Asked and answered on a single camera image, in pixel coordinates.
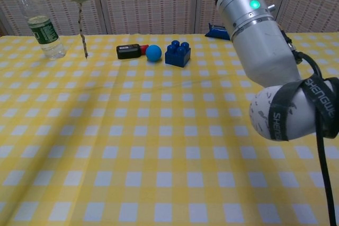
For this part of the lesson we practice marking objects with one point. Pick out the bamboo folding screen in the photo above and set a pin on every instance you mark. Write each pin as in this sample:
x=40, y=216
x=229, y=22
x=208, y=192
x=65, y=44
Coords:
x=148, y=3

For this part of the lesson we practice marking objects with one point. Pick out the yellow checked tablecloth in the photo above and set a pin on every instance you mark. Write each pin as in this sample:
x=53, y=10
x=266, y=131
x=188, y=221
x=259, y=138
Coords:
x=159, y=144

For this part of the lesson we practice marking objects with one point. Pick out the blue toy building block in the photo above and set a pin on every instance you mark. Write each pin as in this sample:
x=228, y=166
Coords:
x=176, y=58

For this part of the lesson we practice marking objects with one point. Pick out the blue foil packet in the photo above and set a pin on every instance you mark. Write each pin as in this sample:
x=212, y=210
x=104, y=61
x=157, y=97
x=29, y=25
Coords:
x=217, y=32

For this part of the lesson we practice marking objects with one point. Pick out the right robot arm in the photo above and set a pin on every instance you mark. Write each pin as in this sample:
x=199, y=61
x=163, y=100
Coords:
x=262, y=46

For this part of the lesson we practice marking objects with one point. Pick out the blue ball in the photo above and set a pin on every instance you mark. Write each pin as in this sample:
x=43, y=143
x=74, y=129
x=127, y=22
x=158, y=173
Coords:
x=153, y=53

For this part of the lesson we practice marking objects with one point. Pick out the clear plastic water bottle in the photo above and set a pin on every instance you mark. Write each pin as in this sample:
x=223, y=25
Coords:
x=45, y=35

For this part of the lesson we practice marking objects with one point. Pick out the black device with red cap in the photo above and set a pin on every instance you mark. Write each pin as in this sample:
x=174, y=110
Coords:
x=128, y=50

